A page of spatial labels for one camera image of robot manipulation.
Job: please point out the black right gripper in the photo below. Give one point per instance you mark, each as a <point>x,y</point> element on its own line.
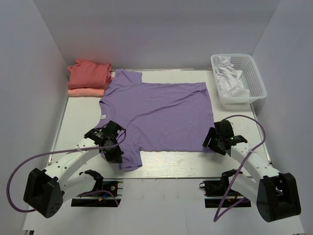
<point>213,143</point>

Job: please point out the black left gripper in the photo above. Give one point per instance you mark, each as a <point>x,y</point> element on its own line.
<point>111,150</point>

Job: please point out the purple t-shirt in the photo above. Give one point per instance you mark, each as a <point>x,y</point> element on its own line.
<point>157,116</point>

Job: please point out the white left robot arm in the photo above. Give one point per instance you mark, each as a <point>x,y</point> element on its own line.
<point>47,189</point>

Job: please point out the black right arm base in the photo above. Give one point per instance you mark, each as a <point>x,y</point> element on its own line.
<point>214,190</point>

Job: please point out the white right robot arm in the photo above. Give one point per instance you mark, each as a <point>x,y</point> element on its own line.
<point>274,193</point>

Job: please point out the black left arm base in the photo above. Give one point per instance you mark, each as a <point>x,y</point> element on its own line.
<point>109,197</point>

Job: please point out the white crumpled t-shirt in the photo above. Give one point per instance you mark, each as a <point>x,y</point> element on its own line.
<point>229,79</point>

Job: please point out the white plastic basket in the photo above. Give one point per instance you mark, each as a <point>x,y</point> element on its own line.
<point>251,79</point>

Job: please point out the folded red t-shirt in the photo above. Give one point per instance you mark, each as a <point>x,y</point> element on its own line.
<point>87,74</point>

